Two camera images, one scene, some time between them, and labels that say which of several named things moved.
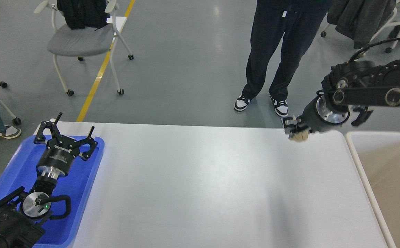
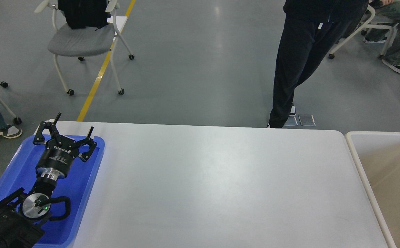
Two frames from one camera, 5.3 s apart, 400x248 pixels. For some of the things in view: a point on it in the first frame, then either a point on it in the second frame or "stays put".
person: [297, 20] -> [311, 29]
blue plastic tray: [19, 171] stays put
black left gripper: [55, 161] stays put
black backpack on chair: [83, 13] stays put
